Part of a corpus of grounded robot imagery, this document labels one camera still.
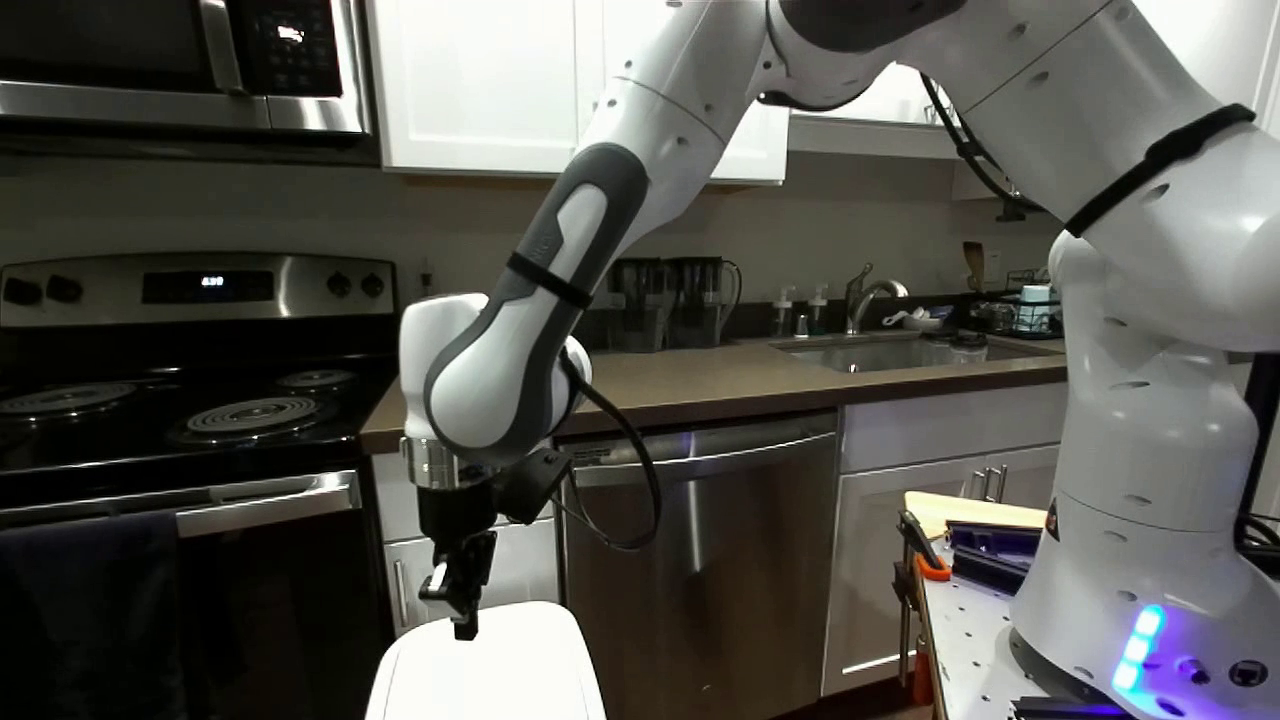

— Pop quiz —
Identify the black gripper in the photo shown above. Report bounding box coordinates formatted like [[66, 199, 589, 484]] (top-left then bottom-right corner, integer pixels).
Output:
[[412, 484, 505, 643]]

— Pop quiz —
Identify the white bin lid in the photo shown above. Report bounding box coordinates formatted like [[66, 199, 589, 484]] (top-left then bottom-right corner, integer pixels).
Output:
[[365, 594, 611, 720]]

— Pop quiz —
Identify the narrow white cabinet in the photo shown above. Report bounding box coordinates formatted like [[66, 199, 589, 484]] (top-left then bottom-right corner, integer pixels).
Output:
[[370, 449, 565, 635]]

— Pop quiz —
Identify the stainless steel dishwasher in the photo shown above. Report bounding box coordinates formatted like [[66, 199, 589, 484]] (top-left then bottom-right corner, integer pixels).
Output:
[[558, 407, 850, 720]]

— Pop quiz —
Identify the black electric stove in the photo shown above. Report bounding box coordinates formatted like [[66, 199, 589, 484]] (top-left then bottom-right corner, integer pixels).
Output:
[[0, 247, 410, 720]]

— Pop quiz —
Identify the black dish rack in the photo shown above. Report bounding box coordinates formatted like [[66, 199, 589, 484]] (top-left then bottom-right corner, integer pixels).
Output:
[[601, 252, 750, 355]]

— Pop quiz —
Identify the black towel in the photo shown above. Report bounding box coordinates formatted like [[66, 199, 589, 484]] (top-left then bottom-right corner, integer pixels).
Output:
[[0, 509, 191, 720]]

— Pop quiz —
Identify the orange black clamp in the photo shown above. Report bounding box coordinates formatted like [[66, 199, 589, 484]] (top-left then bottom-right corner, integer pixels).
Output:
[[895, 509, 961, 671]]

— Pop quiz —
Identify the steel kitchen sink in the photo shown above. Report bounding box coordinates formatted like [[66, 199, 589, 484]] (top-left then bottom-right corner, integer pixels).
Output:
[[771, 327, 998, 378]]

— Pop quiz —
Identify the white lower cabinet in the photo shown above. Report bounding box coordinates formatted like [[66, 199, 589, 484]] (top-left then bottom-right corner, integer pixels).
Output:
[[815, 378, 1073, 701]]

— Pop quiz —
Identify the white upper cabinet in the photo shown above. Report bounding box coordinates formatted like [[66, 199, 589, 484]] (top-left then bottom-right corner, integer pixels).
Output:
[[365, 0, 792, 189], [784, 56, 967, 168]]

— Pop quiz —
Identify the chrome sink faucet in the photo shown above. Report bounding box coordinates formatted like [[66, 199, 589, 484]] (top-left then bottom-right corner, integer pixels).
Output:
[[840, 266, 916, 341]]

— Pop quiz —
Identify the metal robot mounting table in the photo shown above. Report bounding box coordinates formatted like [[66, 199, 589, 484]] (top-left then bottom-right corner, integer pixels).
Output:
[[900, 484, 1280, 720]]

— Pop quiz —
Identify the stainless steel microwave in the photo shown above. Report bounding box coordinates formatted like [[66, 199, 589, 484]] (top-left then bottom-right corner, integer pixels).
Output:
[[0, 0, 383, 173]]

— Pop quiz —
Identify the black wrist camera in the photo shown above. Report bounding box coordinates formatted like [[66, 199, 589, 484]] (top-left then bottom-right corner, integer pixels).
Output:
[[496, 442, 581, 527]]

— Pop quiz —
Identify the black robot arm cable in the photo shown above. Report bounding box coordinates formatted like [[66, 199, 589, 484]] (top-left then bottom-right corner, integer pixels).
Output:
[[558, 355, 669, 556]]

